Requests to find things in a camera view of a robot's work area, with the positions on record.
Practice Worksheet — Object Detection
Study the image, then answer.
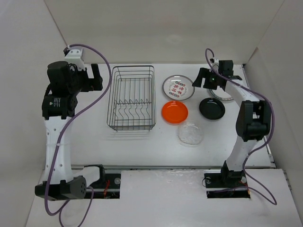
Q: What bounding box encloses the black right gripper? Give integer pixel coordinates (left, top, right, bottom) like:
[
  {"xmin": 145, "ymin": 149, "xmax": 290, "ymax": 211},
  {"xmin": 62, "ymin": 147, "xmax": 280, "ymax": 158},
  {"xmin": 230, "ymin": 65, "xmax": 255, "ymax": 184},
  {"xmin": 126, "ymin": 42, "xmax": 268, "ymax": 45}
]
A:
[{"xmin": 192, "ymin": 67, "xmax": 222, "ymax": 90}]

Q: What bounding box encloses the white plate with red characters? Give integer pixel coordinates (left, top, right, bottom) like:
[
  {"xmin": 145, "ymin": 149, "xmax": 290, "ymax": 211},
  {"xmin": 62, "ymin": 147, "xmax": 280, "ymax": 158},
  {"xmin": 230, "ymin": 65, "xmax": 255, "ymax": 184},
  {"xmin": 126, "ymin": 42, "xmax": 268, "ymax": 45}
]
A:
[{"xmin": 162, "ymin": 75, "xmax": 195, "ymax": 101}]

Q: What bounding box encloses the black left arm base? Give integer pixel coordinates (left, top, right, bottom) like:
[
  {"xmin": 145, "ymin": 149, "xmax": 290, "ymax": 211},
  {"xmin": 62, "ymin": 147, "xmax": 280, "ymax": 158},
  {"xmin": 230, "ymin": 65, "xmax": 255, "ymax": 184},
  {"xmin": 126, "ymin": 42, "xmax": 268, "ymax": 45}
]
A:
[{"xmin": 90, "ymin": 171, "xmax": 121, "ymax": 199}]

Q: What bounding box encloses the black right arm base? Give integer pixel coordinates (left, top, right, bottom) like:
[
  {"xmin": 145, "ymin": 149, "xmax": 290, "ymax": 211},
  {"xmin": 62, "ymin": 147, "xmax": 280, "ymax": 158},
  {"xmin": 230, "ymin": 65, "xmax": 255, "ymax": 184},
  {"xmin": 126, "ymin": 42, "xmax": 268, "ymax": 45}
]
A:
[{"xmin": 204, "ymin": 171, "xmax": 250, "ymax": 199}]

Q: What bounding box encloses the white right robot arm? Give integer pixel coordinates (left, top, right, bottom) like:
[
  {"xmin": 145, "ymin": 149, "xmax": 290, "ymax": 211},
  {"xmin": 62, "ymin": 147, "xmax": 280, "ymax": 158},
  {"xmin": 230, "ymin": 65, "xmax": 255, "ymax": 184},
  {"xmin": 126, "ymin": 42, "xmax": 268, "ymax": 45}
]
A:
[{"xmin": 192, "ymin": 58, "xmax": 275, "ymax": 190}]

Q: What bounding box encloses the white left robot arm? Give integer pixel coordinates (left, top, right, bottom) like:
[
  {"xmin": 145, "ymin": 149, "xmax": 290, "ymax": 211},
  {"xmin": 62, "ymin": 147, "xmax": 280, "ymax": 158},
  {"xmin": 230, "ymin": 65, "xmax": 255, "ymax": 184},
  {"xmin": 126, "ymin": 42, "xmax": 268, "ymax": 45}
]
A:
[{"xmin": 35, "ymin": 61, "xmax": 103, "ymax": 201}]

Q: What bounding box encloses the white plate with dark rim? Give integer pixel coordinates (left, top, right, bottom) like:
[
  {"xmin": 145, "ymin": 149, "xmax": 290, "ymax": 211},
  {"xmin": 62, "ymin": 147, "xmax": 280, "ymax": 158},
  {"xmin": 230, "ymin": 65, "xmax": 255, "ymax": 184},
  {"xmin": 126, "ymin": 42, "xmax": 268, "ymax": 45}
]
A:
[{"xmin": 208, "ymin": 87, "xmax": 234, "ymax": 102}]

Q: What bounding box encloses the black plate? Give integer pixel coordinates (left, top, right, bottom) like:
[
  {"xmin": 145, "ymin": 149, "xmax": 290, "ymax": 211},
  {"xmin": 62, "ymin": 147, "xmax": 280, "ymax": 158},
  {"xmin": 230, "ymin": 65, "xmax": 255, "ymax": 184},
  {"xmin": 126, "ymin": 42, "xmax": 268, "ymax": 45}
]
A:
[{"xmin": 199, "ymin": 98, "xmax": 225, "ymax": 120}]

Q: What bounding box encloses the orange plastic plate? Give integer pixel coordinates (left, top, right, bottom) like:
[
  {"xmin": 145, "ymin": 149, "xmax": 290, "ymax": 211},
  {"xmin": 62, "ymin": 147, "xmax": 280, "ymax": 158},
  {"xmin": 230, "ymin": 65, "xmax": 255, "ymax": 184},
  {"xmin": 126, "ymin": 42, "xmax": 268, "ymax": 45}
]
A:
[{"xmin": 161, "ymin": 101, "xmax": 188, "ymax": 124}]

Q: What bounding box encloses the clear glass plate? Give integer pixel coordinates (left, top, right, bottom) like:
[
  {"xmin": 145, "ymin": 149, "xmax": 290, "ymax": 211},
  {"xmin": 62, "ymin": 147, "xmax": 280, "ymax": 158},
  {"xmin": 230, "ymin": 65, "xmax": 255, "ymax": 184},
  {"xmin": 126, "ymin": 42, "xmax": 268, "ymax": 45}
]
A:
[{"xmin": 178, "ymin": 121, "xmax": 204, "ymax": 146}]

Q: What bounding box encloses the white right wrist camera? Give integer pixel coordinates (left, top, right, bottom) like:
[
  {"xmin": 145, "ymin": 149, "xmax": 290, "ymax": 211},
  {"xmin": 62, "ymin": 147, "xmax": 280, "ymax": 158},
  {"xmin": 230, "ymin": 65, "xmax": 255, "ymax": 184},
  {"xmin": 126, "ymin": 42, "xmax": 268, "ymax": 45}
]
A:
[{"xmin": 210, "ymin": 58, "xmax": 219, "ymax": 71}]

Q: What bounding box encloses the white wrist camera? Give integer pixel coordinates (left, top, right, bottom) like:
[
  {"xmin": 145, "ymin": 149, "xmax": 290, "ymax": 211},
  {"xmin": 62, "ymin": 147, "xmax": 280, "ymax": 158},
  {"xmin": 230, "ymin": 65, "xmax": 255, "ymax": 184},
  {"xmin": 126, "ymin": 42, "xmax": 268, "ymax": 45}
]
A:
[
  {"xmin": 63, "ymin": 47, "xmax": 86, "ymax": 71},
  {"xmin": 210, "ymin": 58, "xmax": 219, "ymax": 71}
]

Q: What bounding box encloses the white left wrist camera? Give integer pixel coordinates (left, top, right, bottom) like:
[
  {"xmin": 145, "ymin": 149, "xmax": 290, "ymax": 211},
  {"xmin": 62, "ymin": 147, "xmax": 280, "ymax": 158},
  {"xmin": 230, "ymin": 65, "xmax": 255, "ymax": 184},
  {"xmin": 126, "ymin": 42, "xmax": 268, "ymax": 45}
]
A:
[{"xmin": 63, "ymin": 47, "xmax": 86, "ymax": 71}]

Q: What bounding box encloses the grey wire dish rack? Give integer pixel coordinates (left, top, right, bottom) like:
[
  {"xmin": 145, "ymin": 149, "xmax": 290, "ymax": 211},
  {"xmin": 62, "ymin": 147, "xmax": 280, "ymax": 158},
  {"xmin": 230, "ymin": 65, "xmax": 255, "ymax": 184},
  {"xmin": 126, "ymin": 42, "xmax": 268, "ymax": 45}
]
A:
[{"xmin": 107, "ymin": 65, "xmax": 156, "ymax": 131}]

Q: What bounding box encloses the aluminium table edge rail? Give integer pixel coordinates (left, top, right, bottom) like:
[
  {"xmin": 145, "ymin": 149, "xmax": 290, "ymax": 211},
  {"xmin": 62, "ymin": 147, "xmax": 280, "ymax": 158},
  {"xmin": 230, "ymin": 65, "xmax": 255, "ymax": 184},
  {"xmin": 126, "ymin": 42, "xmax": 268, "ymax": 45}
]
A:
[{"xmin": 71, "ymin": 162, "xmax": 277, "ymax": 170}]

